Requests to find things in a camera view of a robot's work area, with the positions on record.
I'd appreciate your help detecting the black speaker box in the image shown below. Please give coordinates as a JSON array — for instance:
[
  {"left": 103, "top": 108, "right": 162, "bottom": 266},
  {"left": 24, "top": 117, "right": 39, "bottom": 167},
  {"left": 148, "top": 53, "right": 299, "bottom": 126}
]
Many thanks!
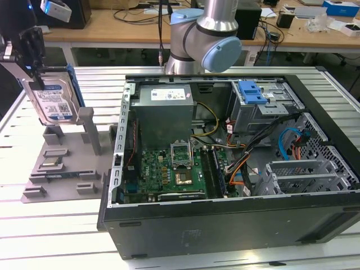
[{"left": 235, "top": 5, "right": 263, "bottom": 41}]

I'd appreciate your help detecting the hard disk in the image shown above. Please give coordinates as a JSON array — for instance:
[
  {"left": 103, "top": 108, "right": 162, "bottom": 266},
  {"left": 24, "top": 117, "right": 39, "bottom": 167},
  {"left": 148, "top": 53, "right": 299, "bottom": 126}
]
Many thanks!
[{"left": 18, "top": 64, "right": 85, "bottom": 126}]

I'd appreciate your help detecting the CPU socket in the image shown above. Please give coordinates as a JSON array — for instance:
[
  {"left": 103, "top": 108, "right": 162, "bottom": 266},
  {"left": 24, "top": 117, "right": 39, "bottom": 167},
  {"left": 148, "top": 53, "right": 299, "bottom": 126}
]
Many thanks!
[{"left": 174, "top": 168, "right": 196, "bottom": 187}]

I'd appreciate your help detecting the metal CPU socket cover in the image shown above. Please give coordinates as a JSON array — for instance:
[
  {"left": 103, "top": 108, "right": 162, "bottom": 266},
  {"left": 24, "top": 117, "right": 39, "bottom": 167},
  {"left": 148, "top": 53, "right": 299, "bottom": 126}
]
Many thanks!
[{"left": 170, "top": 139, "right": 194, "bottom": 169}]

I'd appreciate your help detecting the blue data wire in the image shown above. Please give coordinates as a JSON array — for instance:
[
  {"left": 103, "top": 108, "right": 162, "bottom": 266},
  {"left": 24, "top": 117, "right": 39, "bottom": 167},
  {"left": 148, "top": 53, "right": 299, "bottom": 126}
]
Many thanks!
[{"left": 277, "top": 128, "right": 304, "bottom": 161}]

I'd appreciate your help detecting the silver CPU chip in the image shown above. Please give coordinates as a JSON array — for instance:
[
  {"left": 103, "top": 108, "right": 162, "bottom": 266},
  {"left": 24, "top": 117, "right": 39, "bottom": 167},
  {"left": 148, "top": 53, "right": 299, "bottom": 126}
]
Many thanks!
[{"left": 41, "top": 157, "right": 61, "bottom": 167}]

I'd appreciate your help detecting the thick black wire bundle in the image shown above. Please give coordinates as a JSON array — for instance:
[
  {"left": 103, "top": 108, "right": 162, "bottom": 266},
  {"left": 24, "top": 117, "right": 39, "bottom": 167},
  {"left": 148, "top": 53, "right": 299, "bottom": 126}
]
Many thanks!
[{"left": 224, "top": 112, "right": 303, "bottom": 174}]

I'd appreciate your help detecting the large black box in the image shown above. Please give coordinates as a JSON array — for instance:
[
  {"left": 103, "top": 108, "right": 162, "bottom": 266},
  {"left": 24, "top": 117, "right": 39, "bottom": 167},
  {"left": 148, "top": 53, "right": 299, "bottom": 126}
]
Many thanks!
[{"left": 36, "top": 0, "right": 92, "bottom": 30}]

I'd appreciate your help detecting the blue plastic drive latch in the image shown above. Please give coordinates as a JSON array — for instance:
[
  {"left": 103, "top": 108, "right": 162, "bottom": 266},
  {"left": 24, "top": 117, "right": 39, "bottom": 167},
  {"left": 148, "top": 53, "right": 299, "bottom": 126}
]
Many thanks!
[{"left": 237, "top": 80, "right": 268, "bottom": 105}]

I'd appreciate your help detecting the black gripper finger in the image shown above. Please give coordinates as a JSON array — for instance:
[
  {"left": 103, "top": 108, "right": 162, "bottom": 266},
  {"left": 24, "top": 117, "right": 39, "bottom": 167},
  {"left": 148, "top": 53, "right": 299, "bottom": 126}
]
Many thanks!
[{"left": 33, "top": 66, "right": 47, "bottom": 92}]

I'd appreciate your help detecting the green RAM stick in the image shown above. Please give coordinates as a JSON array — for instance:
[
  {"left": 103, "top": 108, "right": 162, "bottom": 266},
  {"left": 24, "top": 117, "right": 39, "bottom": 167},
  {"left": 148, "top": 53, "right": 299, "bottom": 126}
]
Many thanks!
[{"left": 44, "top": 171, "right": 81, "bottom": 179}]

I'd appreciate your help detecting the white flat box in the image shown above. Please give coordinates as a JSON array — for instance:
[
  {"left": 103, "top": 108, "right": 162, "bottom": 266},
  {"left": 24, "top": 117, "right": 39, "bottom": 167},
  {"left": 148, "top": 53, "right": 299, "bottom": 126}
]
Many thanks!
[{"left": 328, "top": 21, "right": 360, "bottom": 37}]

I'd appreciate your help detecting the small black box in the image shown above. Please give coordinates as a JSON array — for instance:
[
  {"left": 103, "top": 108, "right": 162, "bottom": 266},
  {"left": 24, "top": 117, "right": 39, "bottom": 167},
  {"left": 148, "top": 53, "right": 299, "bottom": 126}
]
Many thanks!
[{"left": 277, "top": 12, "right": 295, "bottom": 29}]

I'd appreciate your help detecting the blue cardboard box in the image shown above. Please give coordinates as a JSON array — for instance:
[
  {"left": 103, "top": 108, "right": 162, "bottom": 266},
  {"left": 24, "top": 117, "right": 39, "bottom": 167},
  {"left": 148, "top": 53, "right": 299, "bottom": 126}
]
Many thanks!
[{"left": 322, "top": 0, "right": 360, "bottom": 16}]

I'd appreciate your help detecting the green motherboard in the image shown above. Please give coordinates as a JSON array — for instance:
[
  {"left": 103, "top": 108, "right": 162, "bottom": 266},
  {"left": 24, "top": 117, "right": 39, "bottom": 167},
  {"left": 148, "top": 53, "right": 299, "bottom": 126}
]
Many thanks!
[{"left": 123, "top": 146, "right": 234, "bottom": 202}]

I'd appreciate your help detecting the metal disk bay cage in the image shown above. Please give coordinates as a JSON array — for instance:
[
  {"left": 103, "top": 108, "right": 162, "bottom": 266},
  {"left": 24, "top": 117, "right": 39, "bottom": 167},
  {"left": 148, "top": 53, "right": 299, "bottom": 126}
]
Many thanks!
[{"left": 254, "top": 160, "right": 352, "bottom": 196}]

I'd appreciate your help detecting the black RAM slot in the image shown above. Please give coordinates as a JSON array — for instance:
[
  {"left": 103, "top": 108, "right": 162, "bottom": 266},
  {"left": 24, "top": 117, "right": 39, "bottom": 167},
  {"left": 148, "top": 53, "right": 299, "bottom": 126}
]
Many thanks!
[{"left": 200, "top": 148, "right": 217, "bottom": 197}]

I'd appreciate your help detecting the long wooden desk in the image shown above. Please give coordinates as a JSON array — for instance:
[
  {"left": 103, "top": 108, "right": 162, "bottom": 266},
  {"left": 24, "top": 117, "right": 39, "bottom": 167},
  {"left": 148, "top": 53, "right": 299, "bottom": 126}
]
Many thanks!
[{"left": 36, "top": 0, "right": 360, "bottom": 67}]

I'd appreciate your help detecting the grey power supply unit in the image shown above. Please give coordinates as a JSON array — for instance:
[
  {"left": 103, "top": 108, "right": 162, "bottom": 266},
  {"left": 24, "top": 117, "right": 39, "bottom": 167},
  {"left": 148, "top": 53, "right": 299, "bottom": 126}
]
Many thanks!
[{"left": 129, "top": 84, "right": 195, "bottom": 151}]

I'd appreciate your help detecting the clear plastic bag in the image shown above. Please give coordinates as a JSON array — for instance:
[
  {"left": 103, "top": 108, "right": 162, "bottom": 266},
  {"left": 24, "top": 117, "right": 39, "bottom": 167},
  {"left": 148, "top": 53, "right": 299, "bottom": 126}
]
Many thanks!
[{"left": 305, "top": 15, "right": 335, "bottom": 33}]

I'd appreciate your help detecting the black open PC case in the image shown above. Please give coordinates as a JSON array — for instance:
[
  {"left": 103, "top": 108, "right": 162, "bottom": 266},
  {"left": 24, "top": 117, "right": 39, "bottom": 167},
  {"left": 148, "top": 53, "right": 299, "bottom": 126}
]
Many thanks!
[{"left": 97, "top": 73, "right": 360, "bottom": 261}]

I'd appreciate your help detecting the blue RAM slot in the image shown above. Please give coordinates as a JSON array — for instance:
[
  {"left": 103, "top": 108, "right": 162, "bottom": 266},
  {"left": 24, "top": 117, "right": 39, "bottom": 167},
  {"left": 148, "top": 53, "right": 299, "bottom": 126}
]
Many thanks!
[{"left": 212, "top": 148, "right": 228, "bottom": 197}]

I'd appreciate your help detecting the metal optical drive cage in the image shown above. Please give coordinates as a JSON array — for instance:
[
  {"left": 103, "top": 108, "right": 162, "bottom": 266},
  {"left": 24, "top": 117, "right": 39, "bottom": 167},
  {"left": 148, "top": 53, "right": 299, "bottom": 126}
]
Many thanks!
[{"left": 226, "top": 80, "right": 306, "bottom": 136}]

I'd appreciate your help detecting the black case fan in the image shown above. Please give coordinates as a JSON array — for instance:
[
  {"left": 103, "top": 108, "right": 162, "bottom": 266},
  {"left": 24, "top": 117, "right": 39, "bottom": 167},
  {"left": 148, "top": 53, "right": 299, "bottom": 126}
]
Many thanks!
[{"left": 123, "top": 118, "right": 141, "bottom": 181}]

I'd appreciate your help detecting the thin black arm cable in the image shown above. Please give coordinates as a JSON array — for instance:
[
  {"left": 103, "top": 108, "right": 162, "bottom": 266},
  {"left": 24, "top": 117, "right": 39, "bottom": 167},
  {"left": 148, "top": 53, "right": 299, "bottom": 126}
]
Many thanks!
[{"left": 156, "top": 0, "right": 166, "bottom": 67}]

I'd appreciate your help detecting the red and black fan wire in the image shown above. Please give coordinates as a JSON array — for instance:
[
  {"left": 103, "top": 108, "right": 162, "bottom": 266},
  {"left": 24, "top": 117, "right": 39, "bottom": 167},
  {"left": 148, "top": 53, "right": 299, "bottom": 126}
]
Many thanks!
[{"left": 125, "top": 119, "right": 140, "bottom": 167}]

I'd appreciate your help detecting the orange flat wire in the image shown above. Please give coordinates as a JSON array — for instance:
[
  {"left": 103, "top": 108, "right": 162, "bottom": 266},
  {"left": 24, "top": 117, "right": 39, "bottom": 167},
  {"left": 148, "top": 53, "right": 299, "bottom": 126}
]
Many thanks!
[
  {"left": 229, "top": 161, "right": 248, "bottom": 186},
  {"left": 291, "top": 134, "right": 304, "bottom": 161}
]

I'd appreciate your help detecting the grey parts rack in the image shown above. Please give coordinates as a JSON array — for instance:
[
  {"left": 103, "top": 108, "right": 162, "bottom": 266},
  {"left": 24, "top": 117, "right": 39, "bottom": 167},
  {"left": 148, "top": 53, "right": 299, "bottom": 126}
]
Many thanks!
[{"left": 21, "top": 106, "right": 119, "bottom": 205}]

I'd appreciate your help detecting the yellow wire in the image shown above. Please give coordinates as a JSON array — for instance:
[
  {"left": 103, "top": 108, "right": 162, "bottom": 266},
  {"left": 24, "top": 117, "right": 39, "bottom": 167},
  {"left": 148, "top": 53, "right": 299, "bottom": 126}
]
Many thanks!
[{"left": 191, "top": 101, "right": 220, "bottom": 138}]

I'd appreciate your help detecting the black graphics card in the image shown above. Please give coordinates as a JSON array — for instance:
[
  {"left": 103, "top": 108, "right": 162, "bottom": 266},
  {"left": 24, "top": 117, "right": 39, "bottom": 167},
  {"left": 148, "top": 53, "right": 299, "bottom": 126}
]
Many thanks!
[{"left": 157, "top": 191, "right": 206, "bottom": 201}]

